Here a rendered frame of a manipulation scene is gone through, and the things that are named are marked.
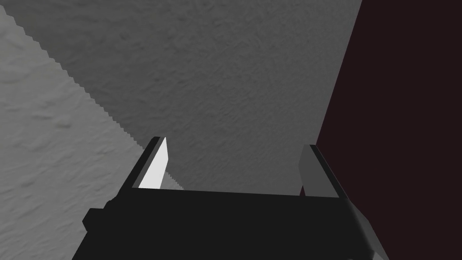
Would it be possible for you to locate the dark maroon flat panel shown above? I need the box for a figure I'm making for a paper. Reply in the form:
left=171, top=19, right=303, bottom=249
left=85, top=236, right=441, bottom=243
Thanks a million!
left=299, top=0, right=462, bottom=260

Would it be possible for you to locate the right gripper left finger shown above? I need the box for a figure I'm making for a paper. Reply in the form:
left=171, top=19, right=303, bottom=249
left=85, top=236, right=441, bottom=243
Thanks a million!
left=122, top=136, right=169, bottom=190

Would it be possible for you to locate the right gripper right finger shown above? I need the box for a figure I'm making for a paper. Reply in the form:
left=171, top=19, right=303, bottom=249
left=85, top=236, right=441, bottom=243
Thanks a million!
left=298, top=144, right=348, bottom=199

